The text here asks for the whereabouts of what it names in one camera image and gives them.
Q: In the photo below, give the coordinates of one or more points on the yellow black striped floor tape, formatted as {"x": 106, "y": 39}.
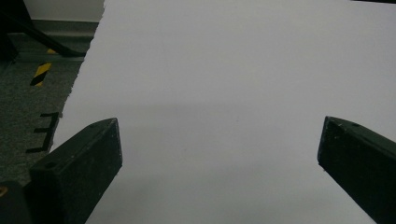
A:
{"x": 40, "y": 73}

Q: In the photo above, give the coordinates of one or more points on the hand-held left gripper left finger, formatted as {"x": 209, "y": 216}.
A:
{"x": 77, "y": 168}

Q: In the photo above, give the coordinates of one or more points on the black floor tape marks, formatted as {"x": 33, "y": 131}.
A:
{"x": 46, "y": 132}

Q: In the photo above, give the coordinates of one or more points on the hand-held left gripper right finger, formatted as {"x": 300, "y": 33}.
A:
{"x": 361, "y": 161}

